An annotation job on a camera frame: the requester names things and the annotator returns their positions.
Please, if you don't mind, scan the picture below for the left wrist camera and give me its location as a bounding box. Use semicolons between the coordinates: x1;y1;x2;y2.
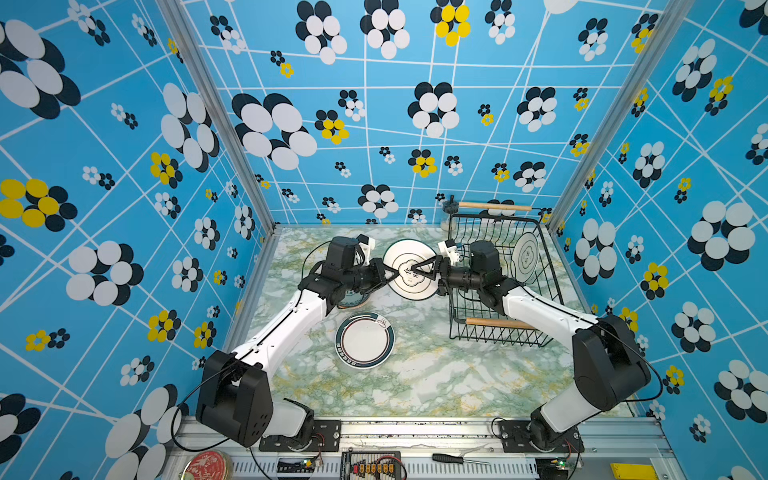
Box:
356;234;376;266

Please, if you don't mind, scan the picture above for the red round tin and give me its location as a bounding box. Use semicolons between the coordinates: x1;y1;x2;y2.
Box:
179;450;233;480

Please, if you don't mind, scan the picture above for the white plate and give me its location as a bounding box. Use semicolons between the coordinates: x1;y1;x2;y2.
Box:
337;291;370;310
383;239;438;301
335;313;395;370

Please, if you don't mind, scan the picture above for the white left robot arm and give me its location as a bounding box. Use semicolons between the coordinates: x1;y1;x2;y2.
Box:
195;235;399;447

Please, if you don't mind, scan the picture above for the wooden rack handle far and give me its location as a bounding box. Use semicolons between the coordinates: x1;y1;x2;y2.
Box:
458;201;533;212

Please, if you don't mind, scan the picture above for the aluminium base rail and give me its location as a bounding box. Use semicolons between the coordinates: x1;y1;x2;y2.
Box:
257;416;685;480

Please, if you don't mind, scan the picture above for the yellow box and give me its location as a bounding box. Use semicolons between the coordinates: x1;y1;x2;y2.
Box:
610;463;659;480

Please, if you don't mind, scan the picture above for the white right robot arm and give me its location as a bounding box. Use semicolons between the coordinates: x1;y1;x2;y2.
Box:
402;241;652;451

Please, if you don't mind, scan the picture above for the glass jar with black lid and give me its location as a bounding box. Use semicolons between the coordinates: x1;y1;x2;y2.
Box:
440;195;460;233

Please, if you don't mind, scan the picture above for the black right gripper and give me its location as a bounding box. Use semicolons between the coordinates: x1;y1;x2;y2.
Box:
412;257;484;295

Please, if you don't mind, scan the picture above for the black screwdriver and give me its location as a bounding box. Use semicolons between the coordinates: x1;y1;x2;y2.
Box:
431;453;488;465

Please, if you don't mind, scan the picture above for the black wire dish rack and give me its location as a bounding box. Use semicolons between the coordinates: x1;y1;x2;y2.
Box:
448;213;563;347

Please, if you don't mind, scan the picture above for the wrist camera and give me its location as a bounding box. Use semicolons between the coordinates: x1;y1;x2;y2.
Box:
356;234;376;266
438;239;461;266

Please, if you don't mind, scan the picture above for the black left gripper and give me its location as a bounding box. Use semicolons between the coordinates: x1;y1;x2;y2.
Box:
343;257;400;294

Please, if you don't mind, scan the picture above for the black terminal board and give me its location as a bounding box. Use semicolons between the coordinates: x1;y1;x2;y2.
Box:
339;451;408;480

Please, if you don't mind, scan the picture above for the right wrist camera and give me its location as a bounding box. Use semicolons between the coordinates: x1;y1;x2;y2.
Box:
438;239;461;266

